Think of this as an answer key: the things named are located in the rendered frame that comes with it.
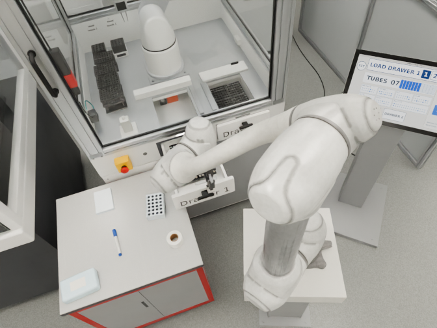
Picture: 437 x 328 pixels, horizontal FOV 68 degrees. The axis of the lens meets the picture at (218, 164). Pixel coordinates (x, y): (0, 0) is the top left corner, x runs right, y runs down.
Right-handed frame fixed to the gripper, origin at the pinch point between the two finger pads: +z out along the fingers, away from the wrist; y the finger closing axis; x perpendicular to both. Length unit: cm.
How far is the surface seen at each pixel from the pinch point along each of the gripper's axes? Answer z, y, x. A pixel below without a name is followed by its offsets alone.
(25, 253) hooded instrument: 32, 17, 98
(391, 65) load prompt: -23, 17, -93
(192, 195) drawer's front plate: 3.9, 1.2, 8.5
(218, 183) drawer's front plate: 1.3, 1.2, -4.1
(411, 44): 20, 71, -163
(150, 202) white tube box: 14.1, 11.1, 28.6
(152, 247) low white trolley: 17.6, -9.9, 32.8
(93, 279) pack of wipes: 13, -17, 58
